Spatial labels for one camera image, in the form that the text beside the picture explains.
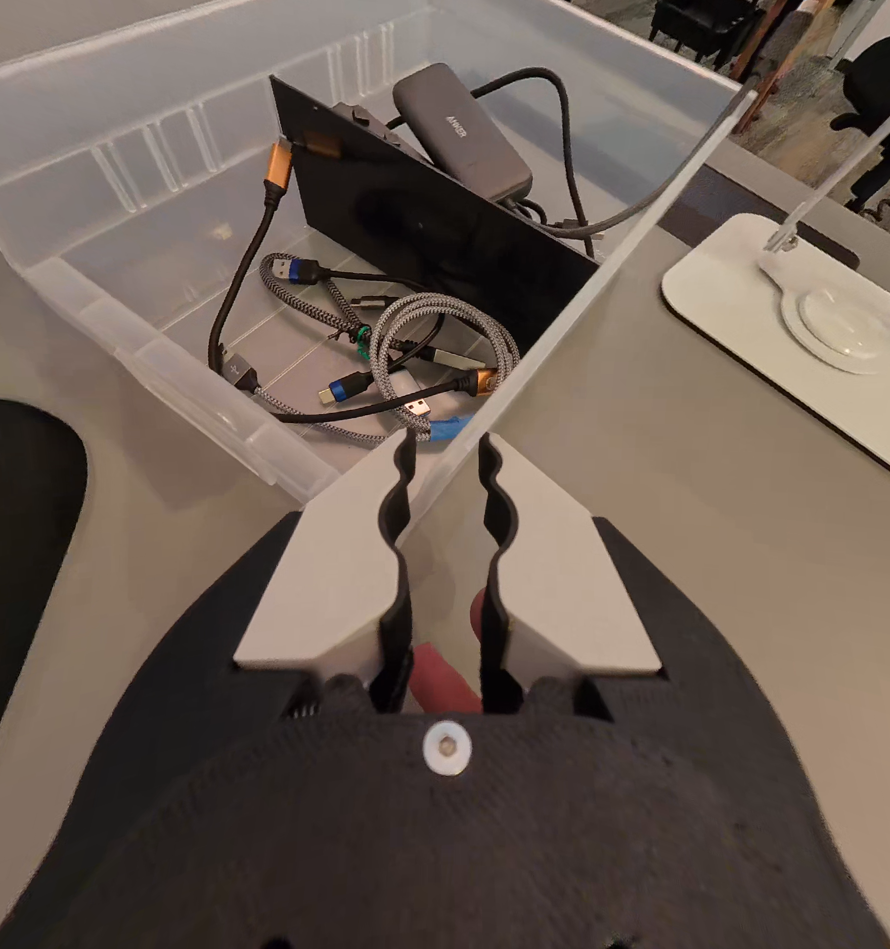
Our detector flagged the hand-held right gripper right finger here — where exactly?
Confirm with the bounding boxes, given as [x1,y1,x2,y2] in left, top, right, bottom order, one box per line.
[478,432,666,714]

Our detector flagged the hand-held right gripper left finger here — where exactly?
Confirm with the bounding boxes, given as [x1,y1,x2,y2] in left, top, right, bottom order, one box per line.
[232,432,416,714]

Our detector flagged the grey braided usb cable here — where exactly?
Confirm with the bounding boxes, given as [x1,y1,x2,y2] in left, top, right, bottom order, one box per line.
[369,291,522,447]

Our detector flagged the black cable with orange plugs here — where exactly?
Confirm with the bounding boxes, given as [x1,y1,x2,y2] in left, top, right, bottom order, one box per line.
[208,137,499,425]

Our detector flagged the clear plastic bin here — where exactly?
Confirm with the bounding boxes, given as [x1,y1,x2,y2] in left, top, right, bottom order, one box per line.
[0,0,759,513]

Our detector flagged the slim black usb hub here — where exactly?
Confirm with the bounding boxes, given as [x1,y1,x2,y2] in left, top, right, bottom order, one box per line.
[392,63,534,201]

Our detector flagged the black mesh cushion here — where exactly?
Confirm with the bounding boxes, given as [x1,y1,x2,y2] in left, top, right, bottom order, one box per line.
[0,396,90,779]

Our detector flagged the white board stand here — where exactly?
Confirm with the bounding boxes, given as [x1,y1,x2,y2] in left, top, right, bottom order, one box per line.
[662,89,890,490]

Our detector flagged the black divider panel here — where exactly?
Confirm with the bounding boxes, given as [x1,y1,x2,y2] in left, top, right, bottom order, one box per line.
[269,74,602,342]

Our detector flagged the black swivel chair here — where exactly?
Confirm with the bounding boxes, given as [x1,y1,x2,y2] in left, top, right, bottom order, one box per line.
[831,33,890,223]

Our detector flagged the braided cable with silver plug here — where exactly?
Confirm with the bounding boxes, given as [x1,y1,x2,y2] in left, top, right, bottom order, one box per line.
[219,347,390,446]

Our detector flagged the braided cable with blue plugs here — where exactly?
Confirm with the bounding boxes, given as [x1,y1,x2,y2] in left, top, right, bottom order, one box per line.
[258,252,387,407]

